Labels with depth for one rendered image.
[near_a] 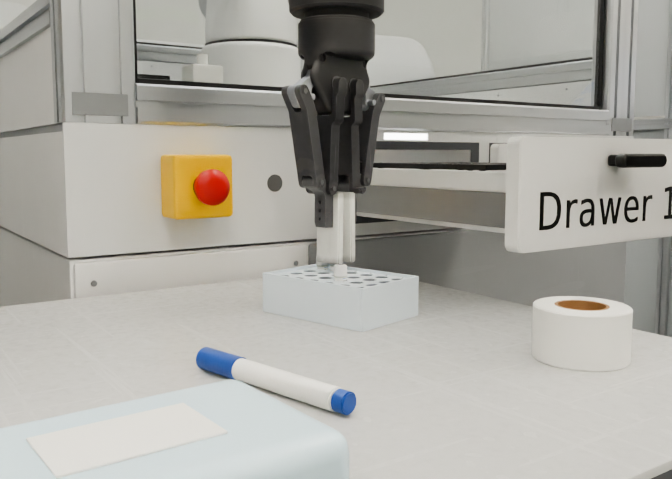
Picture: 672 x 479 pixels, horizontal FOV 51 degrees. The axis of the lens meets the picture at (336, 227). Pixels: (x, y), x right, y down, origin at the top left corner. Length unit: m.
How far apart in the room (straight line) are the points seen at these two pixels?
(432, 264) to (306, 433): 0.80
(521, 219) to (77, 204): 0.46
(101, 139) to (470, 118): 0.56
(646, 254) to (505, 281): 1.71
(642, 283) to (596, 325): 2.37
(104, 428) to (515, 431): 0.22
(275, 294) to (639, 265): 2.32
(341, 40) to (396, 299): 0.24
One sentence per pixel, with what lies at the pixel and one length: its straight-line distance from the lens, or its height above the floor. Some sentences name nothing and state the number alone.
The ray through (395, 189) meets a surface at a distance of 0.84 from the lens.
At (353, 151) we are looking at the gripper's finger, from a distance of 0.71.
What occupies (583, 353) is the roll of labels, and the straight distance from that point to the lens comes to 0.53.
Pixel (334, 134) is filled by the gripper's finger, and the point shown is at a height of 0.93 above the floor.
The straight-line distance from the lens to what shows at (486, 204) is 0.73.
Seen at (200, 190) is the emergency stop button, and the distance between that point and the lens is 0.78.
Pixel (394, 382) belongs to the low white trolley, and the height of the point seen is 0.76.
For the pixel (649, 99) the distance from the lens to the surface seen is 2.87.
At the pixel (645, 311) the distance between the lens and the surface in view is 2.90.
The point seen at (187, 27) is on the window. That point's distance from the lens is 0.88.
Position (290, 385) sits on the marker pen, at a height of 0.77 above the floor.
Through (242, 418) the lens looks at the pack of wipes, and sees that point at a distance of 0.30.
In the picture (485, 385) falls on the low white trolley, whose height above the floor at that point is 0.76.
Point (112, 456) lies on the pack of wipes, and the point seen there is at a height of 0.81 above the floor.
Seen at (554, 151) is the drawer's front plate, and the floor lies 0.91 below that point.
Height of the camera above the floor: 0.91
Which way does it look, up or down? 6 degrees down
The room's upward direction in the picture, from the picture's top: straight up
